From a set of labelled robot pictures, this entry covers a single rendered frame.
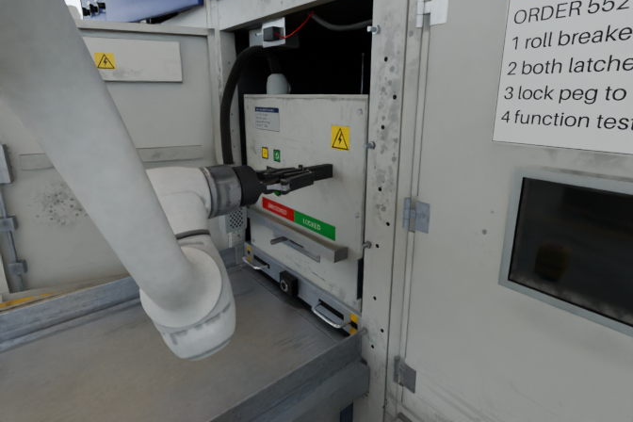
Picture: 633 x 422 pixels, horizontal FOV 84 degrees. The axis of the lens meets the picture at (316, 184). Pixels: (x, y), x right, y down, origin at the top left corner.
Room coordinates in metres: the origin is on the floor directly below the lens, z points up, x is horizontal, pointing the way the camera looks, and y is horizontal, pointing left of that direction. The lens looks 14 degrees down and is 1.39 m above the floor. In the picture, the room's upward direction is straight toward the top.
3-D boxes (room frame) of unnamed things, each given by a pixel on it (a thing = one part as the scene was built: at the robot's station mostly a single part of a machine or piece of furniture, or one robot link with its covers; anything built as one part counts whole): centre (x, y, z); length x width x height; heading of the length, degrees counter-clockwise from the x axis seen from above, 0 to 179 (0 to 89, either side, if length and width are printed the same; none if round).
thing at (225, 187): (0.60, 0.17, 1.23); 0.09 x 0.06 x 0.09; 40
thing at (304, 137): (0.87, 0.06, 1.15); 0.48 x 0.01 x 0.48; 39
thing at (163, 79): (1.01, 0.59, 1.21); 0.63 x 0.07 x 0.74; 113
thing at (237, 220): (0.99, 0.25, 1.09); 0.08 x 0.05 x 0.17; 129
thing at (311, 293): (0.88, 0.05, 0.89); 0.54 x 0.05 x 0.06; 39
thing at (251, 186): (0.64, 0.12, 1.23); 0.09 x 0.08 x 0.07; 130
